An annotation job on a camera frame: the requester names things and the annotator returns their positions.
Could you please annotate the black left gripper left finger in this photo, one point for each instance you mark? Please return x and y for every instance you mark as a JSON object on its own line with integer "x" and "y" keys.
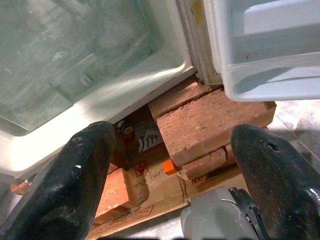
{"x": 60, "y": 185}

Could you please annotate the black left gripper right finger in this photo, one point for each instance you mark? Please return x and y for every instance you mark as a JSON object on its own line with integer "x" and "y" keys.
{"x": 277, "y": 180}

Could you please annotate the flattened brown cardboard box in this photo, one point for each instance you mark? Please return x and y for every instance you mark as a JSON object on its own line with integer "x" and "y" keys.
{"x": 160, "y": 190}

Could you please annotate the clear fridge crisper drawer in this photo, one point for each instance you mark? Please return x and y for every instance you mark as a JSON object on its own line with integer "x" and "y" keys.
{"x": 62, "y": 57}

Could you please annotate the white door shelf bin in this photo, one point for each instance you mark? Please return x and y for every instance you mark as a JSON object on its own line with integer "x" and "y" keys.
{"x": 270, "y": 50}

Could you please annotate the white fridge body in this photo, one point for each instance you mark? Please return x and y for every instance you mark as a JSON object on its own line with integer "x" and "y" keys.
{"x": 105, "y": 95}

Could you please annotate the red brick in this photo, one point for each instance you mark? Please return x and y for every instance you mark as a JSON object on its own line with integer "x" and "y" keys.
{"x": 113, "y": 192}
{"x": 205, "y": 162}
{"x": 20, "y": 187}
{"x": 180, "y": 96}
{"x": 207, "y": 125}

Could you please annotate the small orange block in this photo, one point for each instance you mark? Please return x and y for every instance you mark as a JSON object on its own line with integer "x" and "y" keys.
{"x": 168, "y": 167}

